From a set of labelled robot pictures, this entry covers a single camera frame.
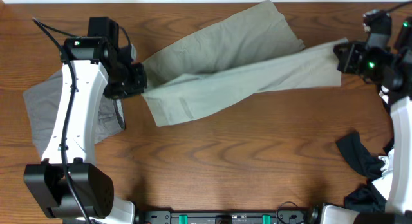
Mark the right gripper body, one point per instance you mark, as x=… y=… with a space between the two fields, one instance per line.
x=374 y=61

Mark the white shirt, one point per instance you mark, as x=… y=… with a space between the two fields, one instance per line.
x=383 y=184

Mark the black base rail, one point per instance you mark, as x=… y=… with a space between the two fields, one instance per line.
x=288 y=216

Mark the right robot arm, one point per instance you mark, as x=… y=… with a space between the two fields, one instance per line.
x=394 y=73

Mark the black garment with red band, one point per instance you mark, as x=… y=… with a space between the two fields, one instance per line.
x=366 y=198

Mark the folded grey shorts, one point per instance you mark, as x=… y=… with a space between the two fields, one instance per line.
x=42 y=102

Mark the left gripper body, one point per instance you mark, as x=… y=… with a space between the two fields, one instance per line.
x=127 y=82

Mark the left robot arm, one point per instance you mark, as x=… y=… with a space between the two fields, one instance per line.
x=67 y=184

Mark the khaki shorts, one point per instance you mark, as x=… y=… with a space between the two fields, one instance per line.
x=250 y=52

